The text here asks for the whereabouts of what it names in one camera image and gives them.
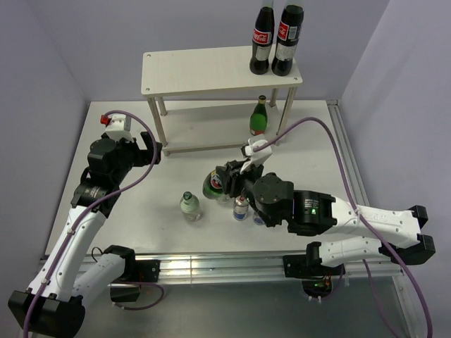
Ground green glass bottle yellow label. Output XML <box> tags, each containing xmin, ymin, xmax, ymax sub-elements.
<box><xmin>202</xmin><ymin>170</ymin><xmax>224</xmax><ymax>200</ymax></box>

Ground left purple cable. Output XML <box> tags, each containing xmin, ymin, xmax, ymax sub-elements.
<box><xmin>23</xmin><ymin>109</ymin><xmax>166</xmax><ymax>330</ymax></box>

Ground right cola bottle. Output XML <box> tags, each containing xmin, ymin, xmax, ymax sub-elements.
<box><xmin>271</xmin><ymin>1</ymin><xmax>304</xmax><ymax>76</ymax></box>

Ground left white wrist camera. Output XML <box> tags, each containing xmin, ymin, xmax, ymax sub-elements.
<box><xmin>100</xmin><ymin>113</ymin><xmax>134</xmax><ymax>142</ymax></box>

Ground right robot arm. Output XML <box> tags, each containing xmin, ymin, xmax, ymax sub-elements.
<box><xmin>216</xmin><ymin>161</ymin><xmax>435</xmax><ymax>275</ymax></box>

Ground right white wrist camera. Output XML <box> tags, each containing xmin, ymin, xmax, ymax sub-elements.
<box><xmin>240</xmin><ymin>134</ymin><xmax>273</xmax><ymax>174</ymax></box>

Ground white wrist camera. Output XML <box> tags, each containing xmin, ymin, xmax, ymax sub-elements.
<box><xmin>100</xmin><ymin>113</ymin><xmax>134</xmax><ymax>142</ymax></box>
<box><xmin>240</xmin><ymin>134</ymin><xmax>273</xmax><ymax>174</ymax></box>

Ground white two-tier shelf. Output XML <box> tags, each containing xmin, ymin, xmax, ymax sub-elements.
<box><xmin>141</xmin><ymin>46</ymin><xmax>303</xmax><ymax>156</ymax></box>

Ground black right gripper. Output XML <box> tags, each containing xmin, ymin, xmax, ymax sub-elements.
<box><xmin>216</xmin><ymin>156</ymin><xmax>276</xmax><ymax>226</ymax></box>

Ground clear bottle green cap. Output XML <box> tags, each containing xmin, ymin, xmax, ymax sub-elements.
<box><xmin>180</xmin><ymin>191</ymin><xmax>202</xmax><ymax>222</ymax></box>
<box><xmin>216</xmin><ymin>195</ymin><xmax>230</xmax><ymax>204</ymax></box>

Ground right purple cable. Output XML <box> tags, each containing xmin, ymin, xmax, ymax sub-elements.
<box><xmin>253</xmin><ymin>117</ymin><xmax>433</xmax><ymax>338</ymax></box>

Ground cola bottle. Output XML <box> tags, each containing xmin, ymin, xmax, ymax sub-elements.
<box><xmin>271</xmin><ymin>1</ymin><xmax>304</xmax><ymax>76</ymax></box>
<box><xmin>249</xmin><ymin>1</ymin><xmax>275</xmax><ymax>75</ymax></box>

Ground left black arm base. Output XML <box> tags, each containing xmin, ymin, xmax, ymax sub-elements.
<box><xmin>110</xmin><ymin>260</ymin><xmax>161</xmax><ymax>303</ymax></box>

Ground purple cable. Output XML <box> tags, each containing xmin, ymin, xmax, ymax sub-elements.
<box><xmin>253</xmin><ymin>117</ymin><xmax>433</xmax><ymax>338</ymax></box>
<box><xmin>23</xmin><ymin>109</ymin><xmax>166</xmax><ymax>330</ymax></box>

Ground green glass bottle red label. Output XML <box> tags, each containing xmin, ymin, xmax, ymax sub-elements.
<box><xmin>249</xmin><ymin>95</ymin><xmax>268</xmax><ymax>136</ymax></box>

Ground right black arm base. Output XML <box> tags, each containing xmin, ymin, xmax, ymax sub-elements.
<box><xmin>283</xmin><ymin>254</ymin><xmax>345</xmax><ymax>303</ymax></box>

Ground left cola bottle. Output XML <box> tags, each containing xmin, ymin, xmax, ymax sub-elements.
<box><xmin>249</xmin><ymin>1</ymin><xmax>275</xmax><ymax>75</ymax></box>

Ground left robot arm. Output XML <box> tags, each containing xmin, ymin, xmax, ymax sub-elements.
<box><xmin>8</xmin><ymin>132</ymin><xmax>162</xmax><ymax>337</ymax></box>

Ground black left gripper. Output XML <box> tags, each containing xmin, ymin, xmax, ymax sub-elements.
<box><xmin>112</xmin><ymin>131</ymin><xmax>162</xmax><ymax>184</ymax></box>

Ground silver blue can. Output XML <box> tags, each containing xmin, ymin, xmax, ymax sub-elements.
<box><xmin>252</xmin><ymin>211</ymin><xmax>266</xmax><ymax>226</ymax></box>
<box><xmin>233</xmin><ymin>196</ymin><xmax>249</xmax><ymax>221</ymax></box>

